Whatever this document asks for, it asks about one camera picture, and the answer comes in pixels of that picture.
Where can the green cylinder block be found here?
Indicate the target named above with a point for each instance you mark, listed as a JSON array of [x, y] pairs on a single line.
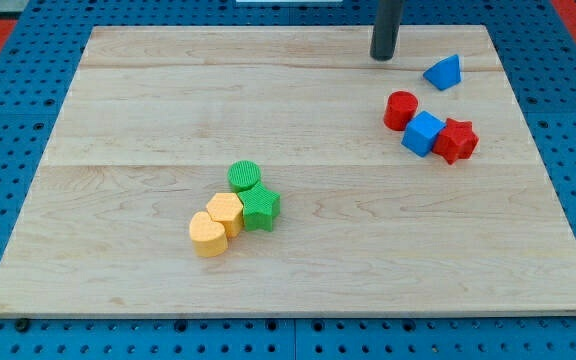
[[243, 175]]

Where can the green star block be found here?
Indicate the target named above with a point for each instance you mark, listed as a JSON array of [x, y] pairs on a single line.
[[260, 207]]

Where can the red cylinder block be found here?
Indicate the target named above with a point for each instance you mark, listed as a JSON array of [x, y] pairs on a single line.
[[401, 107]]

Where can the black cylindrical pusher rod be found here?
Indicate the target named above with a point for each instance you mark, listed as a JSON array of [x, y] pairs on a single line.
[[388, 18]]

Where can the blue triangle block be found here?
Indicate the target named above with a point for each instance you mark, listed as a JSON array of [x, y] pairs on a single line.
[[444, 74]]

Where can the red star block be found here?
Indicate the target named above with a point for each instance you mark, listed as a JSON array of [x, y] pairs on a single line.
[[457, 140]]

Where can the blue cube block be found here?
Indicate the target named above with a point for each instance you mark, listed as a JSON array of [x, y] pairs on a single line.
[[421, 133]]

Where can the yellow heart block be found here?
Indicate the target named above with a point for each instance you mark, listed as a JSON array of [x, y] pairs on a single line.
[[208, 237]]

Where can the yellow hexagon block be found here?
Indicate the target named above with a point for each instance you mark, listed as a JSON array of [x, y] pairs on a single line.
[[227, 209]]

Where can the light wooden board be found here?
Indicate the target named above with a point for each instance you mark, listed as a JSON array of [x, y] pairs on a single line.
[[155, 116]]

